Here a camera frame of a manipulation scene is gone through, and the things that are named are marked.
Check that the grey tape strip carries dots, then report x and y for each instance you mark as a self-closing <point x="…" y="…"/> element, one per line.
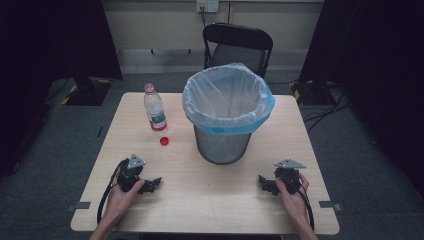
<point x="330" y="205"/>
<point x="79" y="206"/>

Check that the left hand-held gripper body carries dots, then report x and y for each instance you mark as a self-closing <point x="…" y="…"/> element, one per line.
<point x="129" y="173"/>

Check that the white wall socket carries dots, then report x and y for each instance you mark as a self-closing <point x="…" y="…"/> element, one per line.
<point x="207" y="5"/>

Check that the translucent blue bin bag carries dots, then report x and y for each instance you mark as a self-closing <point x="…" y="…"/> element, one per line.
<point x="226" y="96"/>

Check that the red bottle cap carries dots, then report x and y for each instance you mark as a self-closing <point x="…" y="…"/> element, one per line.
<point x="164" y="141"/>

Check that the grey mesh trash bin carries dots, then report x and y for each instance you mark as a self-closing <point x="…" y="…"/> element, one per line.
<point x="221" y="146"/>

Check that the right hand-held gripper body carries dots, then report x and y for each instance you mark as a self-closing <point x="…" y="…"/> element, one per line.
<point x="289" y="176"/>

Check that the person's left hand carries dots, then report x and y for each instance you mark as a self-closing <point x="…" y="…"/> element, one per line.
<point x="120" y="200"/>

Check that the clear plastic water bottle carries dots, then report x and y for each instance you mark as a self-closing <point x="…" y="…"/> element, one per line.
<point x="155" y="110"/>

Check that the black folding chair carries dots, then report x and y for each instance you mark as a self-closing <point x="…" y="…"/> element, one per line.
<point x="237" y="36"/>

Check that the dark curtain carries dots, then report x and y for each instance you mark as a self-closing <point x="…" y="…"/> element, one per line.
<point x="380" y="66"/>
<point x="40" y="66"/>

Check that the black stand base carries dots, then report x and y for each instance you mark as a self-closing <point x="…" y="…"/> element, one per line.
<point x="87" y="92"/>
<point x="313" y="93"/>

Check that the person's right hand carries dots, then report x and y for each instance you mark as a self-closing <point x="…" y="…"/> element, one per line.
<point x="293" y="204"/>

